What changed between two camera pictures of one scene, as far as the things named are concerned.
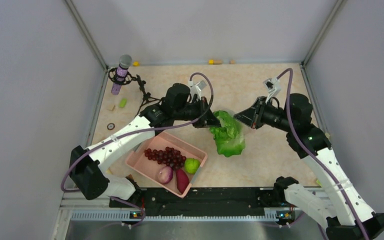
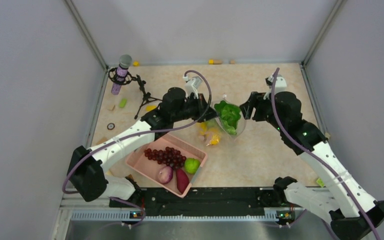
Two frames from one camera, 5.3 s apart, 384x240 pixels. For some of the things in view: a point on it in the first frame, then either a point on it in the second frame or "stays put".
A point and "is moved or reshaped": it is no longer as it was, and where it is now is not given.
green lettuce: x=229 y=136 to x=230 y=115
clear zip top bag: x=230 y=138 is moved or reshaped
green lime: x=191 y=165 stays put
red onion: x=165 y=174 stays put
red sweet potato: x=182 y=180 stays put
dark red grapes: x=170 y=157 stays put
